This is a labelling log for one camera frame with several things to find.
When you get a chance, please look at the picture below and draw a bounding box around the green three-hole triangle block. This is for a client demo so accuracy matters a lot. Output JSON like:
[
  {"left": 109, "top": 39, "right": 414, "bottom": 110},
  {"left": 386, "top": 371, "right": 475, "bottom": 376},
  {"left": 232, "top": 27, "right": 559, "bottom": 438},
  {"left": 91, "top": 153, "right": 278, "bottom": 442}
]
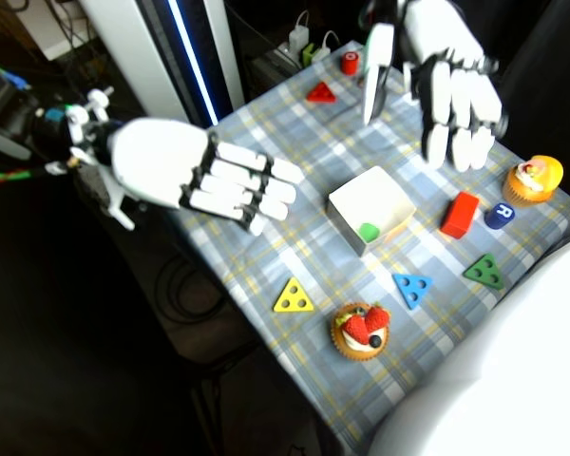
[{"left": 462, "top": 253, "right": 506, "bottom": 292}]

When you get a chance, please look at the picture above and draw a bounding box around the blue three-hole triangle block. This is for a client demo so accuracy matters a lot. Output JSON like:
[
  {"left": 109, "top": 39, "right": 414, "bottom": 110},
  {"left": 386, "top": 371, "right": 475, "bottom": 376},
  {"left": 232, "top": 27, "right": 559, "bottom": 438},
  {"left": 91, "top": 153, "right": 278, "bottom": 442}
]
[{"left": 391, "top": 273, "right": 434, "bottom": 311}]

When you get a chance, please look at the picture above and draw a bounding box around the blue plaid tablecloth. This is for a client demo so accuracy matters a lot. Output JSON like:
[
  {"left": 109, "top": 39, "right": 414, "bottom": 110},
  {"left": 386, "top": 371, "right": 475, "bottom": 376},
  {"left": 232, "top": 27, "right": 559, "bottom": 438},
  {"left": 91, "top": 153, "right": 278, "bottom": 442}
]
[{"left": 168, "top": 40, "right": 570, "bottom": 455}]

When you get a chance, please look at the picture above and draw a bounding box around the yellow fruit toy cupcake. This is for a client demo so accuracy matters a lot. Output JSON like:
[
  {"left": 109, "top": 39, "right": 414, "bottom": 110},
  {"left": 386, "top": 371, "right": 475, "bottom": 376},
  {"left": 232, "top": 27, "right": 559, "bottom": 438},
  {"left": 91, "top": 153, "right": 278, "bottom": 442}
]
[{"left": 502, "top": 154, "right": 565, "bottom": 209}]

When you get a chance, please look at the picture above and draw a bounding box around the blue cylinder with white R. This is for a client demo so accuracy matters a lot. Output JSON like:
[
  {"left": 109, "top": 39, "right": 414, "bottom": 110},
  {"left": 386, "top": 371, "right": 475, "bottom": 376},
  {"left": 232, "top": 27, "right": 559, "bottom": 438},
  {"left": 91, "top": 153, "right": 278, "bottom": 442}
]
[{"left": 484, "top": 202, "right": 517, "bottom": 231}]

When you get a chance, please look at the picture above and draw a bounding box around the small green block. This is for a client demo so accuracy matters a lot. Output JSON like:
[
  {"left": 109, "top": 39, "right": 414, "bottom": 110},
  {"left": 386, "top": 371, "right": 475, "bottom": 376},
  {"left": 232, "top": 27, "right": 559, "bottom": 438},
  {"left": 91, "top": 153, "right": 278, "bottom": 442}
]
[{"left": 357, "top": 221, "right": 381, "bottom": 243}]

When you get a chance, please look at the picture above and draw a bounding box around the red rectangular block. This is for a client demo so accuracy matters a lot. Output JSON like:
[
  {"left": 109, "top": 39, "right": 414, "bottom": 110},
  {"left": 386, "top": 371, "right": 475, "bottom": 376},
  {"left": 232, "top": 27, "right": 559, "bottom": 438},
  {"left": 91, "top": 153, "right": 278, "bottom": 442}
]
[{"left": 440, "top": 191, "right": 481, "bottom": 240}]

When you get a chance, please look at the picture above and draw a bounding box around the white column with blue light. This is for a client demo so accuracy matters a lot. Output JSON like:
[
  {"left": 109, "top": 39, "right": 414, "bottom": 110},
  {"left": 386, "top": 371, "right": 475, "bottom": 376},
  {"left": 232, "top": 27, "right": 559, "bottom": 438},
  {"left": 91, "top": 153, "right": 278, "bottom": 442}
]
[{"left": 78, "top": 0, "right": 247, "bottom": 128}]

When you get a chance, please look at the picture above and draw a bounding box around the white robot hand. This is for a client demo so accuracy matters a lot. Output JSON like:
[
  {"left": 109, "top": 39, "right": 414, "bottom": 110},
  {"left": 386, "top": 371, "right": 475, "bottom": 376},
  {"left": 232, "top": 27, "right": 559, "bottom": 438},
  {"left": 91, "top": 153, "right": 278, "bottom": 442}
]
[
  {"left": 78, "top": 117, "right": 307, "bottom": 238},
  {"left": 362, "top": 0, "right": 510, "bottom": 173}
]

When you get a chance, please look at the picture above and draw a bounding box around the large white rounded shell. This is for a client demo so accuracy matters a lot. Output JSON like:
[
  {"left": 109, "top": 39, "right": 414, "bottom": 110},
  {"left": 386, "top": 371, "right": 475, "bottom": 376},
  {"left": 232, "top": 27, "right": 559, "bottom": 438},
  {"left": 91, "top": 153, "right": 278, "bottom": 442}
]
[{"left": 368, "top": 232, "right": 570, "bottom": 456}]

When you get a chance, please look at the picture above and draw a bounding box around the yellow three-hole triangle block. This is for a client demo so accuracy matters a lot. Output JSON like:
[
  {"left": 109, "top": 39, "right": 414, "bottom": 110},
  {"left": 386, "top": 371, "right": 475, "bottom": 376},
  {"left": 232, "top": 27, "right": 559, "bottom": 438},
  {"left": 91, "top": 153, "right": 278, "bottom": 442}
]
[{"left": 272, "top": 276, "right": 315, "bottom": 314}]

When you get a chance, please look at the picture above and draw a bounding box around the red three-hole triangle block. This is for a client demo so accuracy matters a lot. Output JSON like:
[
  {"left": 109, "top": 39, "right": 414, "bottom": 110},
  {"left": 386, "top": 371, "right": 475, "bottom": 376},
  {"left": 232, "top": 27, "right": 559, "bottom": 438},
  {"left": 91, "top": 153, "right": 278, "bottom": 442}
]
[{"left": 305, "top": 81, "right": 338, "bottom": 105}]

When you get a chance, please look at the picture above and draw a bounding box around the red cylinder with round mark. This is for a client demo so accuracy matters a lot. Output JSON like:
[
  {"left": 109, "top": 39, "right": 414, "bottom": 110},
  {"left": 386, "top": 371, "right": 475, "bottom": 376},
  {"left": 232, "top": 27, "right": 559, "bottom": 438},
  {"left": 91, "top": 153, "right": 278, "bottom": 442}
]
[{"left": 339, "top": 50, "right": 363, "bottom": 77}]

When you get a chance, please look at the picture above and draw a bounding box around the white paper box yellow print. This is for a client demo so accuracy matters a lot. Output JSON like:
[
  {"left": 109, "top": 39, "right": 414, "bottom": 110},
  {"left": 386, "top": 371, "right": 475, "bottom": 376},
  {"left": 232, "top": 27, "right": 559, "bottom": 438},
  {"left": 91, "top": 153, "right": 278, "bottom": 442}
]
[{"left": 327, "top": 164, "right": 417, "bottom": 257}]

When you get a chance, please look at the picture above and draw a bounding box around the white charger plug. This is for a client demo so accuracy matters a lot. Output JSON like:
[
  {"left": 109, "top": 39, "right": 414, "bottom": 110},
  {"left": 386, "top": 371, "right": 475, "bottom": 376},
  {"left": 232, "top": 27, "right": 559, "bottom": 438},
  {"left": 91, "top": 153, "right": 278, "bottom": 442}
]
[
  {"left": 313, "top": 30, "right": 342, "bottom": 63},
  {"left": 288, "top": 11, "right": 313, "bottom": 51}
]

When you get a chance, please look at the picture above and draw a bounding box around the strawberry toy cupcake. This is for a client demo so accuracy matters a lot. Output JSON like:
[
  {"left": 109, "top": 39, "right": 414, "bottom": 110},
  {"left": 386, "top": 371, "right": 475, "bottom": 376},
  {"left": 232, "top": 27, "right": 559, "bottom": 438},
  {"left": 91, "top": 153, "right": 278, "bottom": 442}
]
[{"left": 331, "top": 302, "right": 391, "bottom": 363}]

